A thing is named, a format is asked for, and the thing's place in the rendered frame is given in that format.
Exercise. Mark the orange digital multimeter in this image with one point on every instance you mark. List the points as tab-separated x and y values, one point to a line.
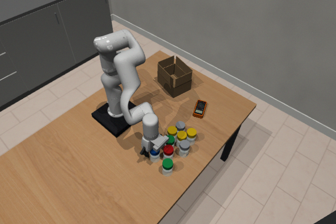
199	109

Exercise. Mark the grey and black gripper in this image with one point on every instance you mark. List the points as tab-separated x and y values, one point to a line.
146	147

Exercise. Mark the white bottle with blue cap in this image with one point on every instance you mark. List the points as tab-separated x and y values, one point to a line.
154	156

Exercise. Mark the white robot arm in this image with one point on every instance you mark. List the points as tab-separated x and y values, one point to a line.
119	67

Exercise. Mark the brown cardboard box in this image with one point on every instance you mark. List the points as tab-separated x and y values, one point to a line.
176	78

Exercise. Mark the red bottle cap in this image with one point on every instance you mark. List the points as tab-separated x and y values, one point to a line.
168	152

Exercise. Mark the yellow-capped bottle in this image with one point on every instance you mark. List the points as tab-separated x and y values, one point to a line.
181	135
172	131
191	135

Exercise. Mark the grey-capped bottle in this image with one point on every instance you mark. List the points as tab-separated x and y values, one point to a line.
184	148
180	126

